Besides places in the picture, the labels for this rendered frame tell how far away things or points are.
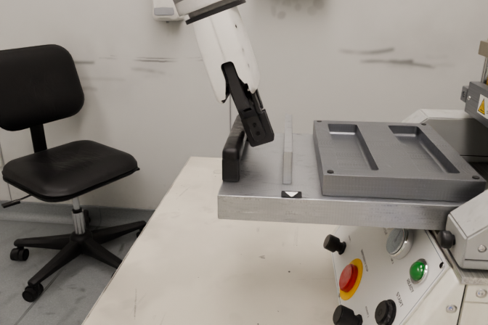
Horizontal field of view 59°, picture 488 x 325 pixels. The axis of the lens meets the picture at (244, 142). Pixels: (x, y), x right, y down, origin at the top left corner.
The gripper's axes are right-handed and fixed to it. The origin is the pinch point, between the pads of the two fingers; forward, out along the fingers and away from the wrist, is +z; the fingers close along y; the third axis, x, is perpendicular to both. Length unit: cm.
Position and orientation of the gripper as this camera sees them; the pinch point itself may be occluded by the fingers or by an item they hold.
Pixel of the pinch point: (258, 128)
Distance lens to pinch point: 55.1
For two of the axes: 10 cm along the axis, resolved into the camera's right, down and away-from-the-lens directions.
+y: -1.0, 3.4, -9.4
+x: 9.4, -2.9, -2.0
